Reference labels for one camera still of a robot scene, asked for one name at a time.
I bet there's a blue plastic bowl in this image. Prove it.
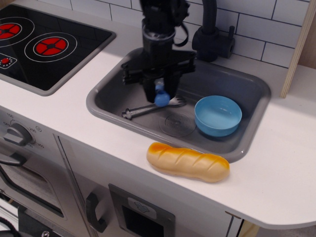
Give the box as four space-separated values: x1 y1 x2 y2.
194 95 242 137

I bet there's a blue handled grey spoon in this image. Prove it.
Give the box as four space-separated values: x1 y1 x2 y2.
154 79 170 107

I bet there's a grey oven door handle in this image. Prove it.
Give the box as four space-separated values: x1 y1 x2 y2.
0 153 27 166

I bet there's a grey sink drain cover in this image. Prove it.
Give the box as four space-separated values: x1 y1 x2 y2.
159 113 196 137

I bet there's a black toy faucet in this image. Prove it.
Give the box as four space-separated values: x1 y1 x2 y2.
192 0 235 62

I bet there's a toy bread loaf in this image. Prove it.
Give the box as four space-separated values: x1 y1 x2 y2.
146 142 230 183

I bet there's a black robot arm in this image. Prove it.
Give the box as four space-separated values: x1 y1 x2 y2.
121 0 196 107

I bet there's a grey dispenser panel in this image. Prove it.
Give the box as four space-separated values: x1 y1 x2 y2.
108 184 175 237

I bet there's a grey plastic fork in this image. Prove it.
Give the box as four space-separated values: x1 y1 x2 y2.
121 95 187 120

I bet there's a grey oven knob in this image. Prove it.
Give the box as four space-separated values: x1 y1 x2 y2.
3 123 32 146

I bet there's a light wooden side post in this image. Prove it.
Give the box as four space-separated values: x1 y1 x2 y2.
279 0 316 98

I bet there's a black toy stovetop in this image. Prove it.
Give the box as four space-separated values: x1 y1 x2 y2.
0 4 116 96

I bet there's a grey cabinet door handle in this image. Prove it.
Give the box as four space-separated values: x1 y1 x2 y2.
85 193 107 233

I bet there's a black cable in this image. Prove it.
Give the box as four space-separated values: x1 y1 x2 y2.
0 217 19 237

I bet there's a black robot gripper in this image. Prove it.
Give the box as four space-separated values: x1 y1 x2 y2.
121 31 196 103

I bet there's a grey sink basin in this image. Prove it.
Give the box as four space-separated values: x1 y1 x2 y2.
86 60 271 163

